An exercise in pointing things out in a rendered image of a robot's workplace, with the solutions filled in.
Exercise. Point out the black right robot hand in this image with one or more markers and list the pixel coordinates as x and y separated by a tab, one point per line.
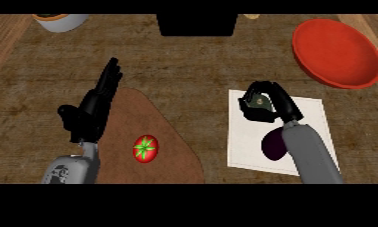
282	99

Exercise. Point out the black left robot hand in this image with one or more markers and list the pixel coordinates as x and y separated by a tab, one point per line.
90	111

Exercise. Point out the dark green squash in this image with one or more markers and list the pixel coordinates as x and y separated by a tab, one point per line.
260	101

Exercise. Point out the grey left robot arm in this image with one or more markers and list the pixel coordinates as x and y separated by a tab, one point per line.
71	167

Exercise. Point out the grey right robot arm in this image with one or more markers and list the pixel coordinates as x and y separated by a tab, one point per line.
310	154

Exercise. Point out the white placemat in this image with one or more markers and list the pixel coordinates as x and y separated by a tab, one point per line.
245	144

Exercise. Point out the red bowl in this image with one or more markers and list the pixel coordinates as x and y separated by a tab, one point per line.
334	52

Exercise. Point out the brown cutting board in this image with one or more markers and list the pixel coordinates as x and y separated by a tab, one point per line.
148	131

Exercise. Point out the dark purple eggplant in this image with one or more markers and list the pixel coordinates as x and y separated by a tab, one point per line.
273	146

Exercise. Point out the red tomato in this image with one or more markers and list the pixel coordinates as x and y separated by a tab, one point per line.
145	148

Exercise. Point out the small tan object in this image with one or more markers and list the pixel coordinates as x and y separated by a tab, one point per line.
251	16

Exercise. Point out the grey pot with orange rim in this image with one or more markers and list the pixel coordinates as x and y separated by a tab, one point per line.
60	22

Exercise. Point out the black appliance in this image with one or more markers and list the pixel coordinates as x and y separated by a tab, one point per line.
196	24

